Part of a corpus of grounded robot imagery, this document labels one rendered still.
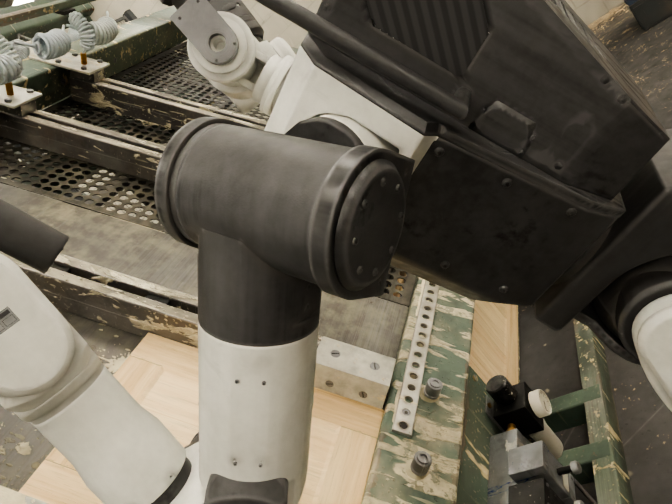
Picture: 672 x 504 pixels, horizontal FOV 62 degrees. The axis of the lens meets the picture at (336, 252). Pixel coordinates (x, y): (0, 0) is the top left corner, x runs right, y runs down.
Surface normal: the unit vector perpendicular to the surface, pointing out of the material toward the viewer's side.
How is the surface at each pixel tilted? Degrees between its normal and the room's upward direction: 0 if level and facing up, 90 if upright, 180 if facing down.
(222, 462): 74
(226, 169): 45
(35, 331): 95
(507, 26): 90
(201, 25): 79
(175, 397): 51
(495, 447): 0
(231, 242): 68
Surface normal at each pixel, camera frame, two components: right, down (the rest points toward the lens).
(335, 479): 0.17, -0.80
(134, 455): 0.48, -0.23
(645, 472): -0.64, -0.72
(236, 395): 0.00, 0.35
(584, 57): -0.26, 0.53
